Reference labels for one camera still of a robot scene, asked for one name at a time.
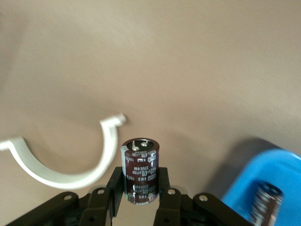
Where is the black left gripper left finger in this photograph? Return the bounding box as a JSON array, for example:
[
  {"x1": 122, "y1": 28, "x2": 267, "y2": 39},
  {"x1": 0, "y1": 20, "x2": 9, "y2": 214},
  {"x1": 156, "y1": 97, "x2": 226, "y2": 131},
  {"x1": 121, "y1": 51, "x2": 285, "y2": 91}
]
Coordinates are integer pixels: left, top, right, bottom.
[{"x1": 7, "y1": 166, "x2": 127, "y2": 226}]

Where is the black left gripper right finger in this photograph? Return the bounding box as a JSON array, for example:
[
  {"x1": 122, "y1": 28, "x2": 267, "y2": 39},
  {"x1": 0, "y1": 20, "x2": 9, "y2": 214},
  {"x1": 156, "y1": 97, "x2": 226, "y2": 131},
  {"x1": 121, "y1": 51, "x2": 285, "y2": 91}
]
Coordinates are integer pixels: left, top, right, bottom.
[{"x1": 152, "y1": 166, "x2": 254, "y2": 226}]

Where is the short dark capacitor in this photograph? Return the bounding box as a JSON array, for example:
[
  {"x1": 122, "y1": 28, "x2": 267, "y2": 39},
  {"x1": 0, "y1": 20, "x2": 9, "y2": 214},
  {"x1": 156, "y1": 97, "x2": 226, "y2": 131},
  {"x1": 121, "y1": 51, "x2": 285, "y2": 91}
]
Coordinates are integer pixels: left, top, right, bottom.
[{"x1": 120, "y1": 137, "x2": 161, "y2": 205}]

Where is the long brown capacitor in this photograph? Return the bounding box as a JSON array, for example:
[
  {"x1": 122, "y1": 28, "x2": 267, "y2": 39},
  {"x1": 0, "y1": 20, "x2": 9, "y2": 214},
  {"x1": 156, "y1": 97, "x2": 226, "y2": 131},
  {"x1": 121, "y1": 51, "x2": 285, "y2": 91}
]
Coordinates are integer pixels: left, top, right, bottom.
[{"x1": 249, "y1": 181, "x2": 284, "y2": 226}]

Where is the white curved plastic clamp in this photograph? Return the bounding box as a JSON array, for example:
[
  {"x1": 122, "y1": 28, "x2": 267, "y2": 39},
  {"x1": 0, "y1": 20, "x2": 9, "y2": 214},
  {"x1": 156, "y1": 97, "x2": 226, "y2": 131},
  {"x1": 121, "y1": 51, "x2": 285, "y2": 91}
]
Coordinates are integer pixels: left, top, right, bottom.
[{"x1": 0, "y1": 113, "x2": 127, "y2": 191}]

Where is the blue plastic tray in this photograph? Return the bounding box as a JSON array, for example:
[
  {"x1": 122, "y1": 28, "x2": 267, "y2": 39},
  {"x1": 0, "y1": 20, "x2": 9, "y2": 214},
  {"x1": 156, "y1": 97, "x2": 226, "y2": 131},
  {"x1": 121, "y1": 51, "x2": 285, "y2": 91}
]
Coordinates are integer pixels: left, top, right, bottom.
[{"x1": 221, "y1": 148, "x2": 301, "y2": 226}]

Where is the brown table mat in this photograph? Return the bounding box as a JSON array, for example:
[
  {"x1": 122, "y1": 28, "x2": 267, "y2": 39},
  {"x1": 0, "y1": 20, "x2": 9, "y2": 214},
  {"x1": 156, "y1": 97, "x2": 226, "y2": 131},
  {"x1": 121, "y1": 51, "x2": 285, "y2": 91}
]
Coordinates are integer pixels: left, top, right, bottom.
[{"x1": 0, "y1": 0, "x2": 301, "y2": 226}]

